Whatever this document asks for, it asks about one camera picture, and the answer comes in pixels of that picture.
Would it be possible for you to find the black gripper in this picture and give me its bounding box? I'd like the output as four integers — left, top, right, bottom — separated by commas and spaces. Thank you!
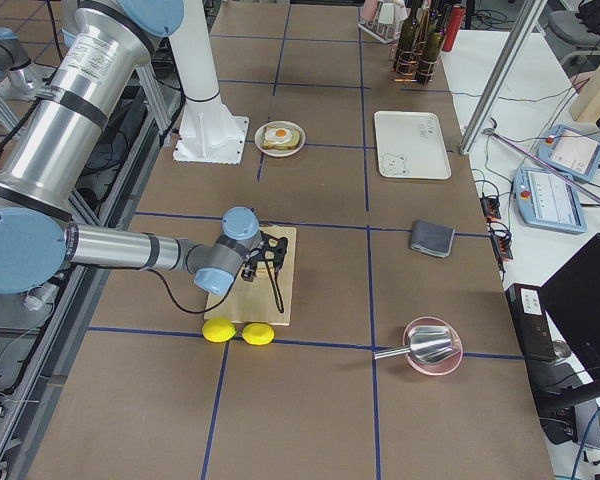
241, 230, 288, 314

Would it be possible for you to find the bread slice toast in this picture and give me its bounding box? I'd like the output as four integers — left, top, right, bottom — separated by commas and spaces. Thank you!
261, 126, 301, 151

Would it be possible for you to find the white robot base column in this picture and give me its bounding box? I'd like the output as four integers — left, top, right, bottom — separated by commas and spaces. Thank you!
169, 1, 249, 165

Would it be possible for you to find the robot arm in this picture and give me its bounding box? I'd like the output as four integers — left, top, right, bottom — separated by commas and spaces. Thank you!
0, 1, 288, 298

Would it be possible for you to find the cream bear tray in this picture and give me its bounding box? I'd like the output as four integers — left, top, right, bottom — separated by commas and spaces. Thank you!
374, 111, 452, 180

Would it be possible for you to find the wooden cutting board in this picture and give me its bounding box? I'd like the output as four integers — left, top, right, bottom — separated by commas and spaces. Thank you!
203, 225, 297, 326

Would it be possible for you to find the yellow lemon right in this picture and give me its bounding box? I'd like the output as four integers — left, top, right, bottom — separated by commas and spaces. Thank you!
242, 323, 275, 346

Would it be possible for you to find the yellow lemon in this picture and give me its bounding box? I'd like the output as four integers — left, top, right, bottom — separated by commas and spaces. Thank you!
242, 323, 275, 346
201, 317, 237, 343

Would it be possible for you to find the yellow lemon left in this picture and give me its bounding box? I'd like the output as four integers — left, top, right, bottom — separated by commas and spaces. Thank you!
201, 317, 237, 343

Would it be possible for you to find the fried egg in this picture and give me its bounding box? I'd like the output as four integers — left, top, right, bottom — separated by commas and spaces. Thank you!
262, 127, 293, 147

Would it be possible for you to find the white plate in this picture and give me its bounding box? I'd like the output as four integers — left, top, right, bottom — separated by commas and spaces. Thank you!
254, 121, 306, 158

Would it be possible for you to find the grey folded cloth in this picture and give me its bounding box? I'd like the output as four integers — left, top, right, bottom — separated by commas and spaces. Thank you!
410, 219, 456, 258

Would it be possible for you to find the metal scoop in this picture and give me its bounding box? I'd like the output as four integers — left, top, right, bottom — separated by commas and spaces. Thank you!
374, 325, 459, 365

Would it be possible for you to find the pink bowl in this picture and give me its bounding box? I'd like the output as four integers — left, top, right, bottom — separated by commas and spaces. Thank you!
402, 317, 464, 376

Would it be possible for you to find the black box device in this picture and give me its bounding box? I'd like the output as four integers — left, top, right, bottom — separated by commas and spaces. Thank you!
505, 283, 556, 362

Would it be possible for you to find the dark green wine bottle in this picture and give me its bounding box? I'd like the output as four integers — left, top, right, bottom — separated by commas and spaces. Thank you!
394, 0, 422, 74

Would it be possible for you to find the olive wine bottle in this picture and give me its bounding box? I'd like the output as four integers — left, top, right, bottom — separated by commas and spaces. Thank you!
416, 16, 444, 84

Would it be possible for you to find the blue teach pendant near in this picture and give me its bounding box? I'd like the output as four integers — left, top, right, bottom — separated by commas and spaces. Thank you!
513, 167, 587, 234

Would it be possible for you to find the blue teach pendant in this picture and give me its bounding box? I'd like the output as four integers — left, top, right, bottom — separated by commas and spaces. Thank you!
537, 124, 600, 182
513, 167, 587, 234

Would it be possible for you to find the black laptop monitor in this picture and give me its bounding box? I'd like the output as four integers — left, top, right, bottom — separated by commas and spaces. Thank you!
540, 233, 600, 379

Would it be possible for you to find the red cylinder bottle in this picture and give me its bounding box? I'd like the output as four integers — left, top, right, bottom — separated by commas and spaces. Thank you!
442, 4, 466, 52

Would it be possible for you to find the blue teach pendant far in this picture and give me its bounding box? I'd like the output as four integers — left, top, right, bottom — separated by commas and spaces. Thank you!
537, 124, 600, 182

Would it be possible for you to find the copper wire bottle rack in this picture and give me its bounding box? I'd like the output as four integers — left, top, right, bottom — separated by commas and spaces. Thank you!
393, 49, 438, 84

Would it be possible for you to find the white wire cup rack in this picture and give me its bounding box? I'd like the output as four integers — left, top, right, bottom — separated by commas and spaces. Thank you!
358, 0, 407, 44

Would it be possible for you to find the aluminium frame post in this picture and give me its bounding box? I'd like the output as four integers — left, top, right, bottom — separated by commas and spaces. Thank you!
459, 0, 547, 155

